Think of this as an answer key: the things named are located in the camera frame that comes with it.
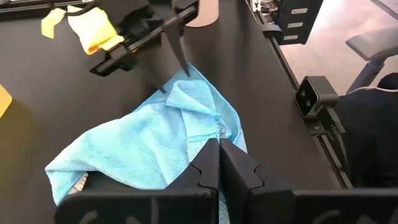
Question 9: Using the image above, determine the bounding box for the black control box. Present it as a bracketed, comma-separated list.
[250, 0, 325, 47]

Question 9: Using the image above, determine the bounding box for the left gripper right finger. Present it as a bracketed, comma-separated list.
[220, 138, 398, 224]

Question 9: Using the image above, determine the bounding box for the yellow cable tag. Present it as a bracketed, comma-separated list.
[40, 7, 67, 40]

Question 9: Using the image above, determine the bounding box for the black table-level camera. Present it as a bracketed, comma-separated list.
[294, 75, 340, 119]

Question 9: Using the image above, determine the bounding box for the grey office chair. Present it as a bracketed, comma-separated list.
[345, 26, 398, 94]

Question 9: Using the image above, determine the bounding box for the yellow-green plastic bin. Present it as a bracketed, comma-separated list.
[0, 83, 13, 119]

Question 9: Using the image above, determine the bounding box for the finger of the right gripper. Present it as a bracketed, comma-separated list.
[136, 49, 167, 94]
[162, 19, 192, 77]

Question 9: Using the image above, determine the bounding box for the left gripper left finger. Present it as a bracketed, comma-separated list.
[55, 138, 220, 224]

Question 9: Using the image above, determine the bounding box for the blue microfiber towel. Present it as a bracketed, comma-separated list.
[45, 63, 249, 224]

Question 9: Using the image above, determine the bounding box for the yellow microfiber towel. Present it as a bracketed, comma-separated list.
[67, 5, 126, 56]

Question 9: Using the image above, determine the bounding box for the snake plant in white pot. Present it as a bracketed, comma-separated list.
[185, 0, 220, 28]

